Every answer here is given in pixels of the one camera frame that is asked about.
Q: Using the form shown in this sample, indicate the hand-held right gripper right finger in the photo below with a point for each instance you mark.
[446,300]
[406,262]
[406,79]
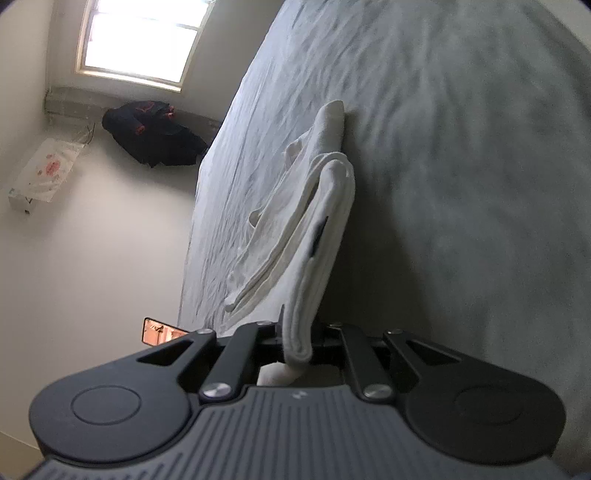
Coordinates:
[323,339]

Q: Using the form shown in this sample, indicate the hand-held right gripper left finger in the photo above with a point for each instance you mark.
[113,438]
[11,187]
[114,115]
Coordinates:
[272,339]

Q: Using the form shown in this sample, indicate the white hooded sweatshirt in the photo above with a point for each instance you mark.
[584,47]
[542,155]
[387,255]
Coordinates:
[318,221]

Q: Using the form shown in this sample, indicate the smartphone with lit screen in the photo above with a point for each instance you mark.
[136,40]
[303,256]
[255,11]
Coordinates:
[157,332]

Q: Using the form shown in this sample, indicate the bed with grey sheet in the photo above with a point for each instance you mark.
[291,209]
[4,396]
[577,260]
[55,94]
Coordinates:
[461,161]

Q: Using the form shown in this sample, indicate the dark hanging jacket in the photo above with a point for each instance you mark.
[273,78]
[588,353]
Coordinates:
[152,134]

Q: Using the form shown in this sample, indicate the white printed plastic bag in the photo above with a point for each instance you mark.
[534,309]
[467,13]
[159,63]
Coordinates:
[46,170]

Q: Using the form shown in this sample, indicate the bright window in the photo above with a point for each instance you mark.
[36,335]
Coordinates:
[138,37]

